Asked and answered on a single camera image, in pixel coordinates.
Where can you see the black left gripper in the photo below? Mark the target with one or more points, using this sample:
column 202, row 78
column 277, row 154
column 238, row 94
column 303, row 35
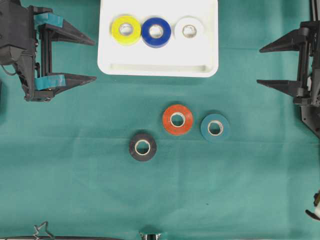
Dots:
column 18, row 48

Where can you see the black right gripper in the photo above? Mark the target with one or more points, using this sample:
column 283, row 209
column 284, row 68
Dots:
column 306, row 90

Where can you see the yellow tape roll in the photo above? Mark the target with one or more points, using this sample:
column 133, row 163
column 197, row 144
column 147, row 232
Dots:
column 126, row 30

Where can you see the white tape roll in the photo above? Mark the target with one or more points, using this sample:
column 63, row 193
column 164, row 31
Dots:
column 189, row 28

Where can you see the blue tape roll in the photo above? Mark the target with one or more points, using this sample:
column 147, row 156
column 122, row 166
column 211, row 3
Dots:
column 156, row 32

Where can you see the teal green tape roll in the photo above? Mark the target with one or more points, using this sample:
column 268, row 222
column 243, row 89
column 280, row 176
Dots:
column 215, row 127

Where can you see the white plastic tray case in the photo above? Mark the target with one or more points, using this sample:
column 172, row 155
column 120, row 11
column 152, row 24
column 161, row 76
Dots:
column 177, row 58

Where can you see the red tape roll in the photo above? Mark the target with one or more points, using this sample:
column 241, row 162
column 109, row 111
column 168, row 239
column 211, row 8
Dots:
column 177, row 119

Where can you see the black tape roll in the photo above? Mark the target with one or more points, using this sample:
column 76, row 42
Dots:
column 142, row 147

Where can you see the white black object right edge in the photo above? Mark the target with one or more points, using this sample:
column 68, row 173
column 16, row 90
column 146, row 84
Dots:
column 316, row 213

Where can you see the black aluminium frame rail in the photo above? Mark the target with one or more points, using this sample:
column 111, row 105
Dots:
column 315, row 10

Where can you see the silver camera mount bracket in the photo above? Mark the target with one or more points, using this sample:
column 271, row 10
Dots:
column 150, row 236

